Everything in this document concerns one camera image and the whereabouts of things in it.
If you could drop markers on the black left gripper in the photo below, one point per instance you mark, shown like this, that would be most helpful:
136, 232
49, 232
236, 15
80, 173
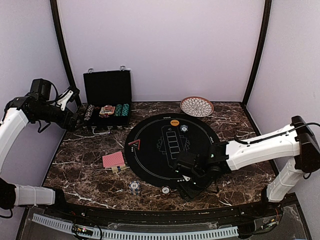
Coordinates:
63, 124

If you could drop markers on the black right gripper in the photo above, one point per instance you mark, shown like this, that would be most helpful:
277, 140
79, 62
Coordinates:
188, 193

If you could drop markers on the brown white chip stack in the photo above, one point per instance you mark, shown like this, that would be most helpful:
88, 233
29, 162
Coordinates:
165, 190

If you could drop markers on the single blue chip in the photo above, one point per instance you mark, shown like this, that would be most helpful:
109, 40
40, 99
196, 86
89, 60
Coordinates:
184, 128

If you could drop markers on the red triangular all-in button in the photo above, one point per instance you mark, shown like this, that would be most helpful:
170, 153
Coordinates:
135, 144

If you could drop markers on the orange big blind button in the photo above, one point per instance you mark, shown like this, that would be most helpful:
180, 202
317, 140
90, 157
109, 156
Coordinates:
174, 122

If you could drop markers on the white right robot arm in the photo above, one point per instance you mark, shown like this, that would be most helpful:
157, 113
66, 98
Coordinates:
295, 141

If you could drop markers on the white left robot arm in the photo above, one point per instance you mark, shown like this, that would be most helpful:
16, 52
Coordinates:
13, 122

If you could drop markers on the blue white chip stack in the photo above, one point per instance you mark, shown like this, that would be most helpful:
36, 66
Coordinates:
135, 188

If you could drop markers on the round black poker mat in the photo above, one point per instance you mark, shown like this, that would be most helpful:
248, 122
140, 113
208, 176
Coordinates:
160, 144

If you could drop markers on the black poker chip case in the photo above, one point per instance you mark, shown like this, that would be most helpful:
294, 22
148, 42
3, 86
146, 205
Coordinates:
108, 88

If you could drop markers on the boxed card deck in case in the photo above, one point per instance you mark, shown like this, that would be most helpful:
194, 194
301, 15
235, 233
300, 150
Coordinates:
107, 110

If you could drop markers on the green chip row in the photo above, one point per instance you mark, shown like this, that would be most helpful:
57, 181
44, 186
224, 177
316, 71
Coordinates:
118, 110

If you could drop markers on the red playing card deck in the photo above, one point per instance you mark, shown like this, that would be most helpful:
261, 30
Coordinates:
114, 161

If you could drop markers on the teal chip row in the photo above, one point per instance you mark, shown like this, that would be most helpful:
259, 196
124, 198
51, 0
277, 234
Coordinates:
125, 110

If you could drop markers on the patterned ceramic plate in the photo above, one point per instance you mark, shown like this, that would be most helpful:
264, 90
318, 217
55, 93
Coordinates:
196, 106

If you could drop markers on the left black frame post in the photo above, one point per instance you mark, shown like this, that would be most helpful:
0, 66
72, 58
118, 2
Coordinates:
61, 42

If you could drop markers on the black frame post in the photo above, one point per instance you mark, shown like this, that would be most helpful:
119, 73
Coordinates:
61, 42
258, 52

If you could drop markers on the white slotted cable duct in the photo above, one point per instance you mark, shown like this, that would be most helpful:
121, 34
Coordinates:
133, 232

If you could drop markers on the right black frame post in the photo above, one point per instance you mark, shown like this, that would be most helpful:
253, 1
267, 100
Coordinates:
258, 52

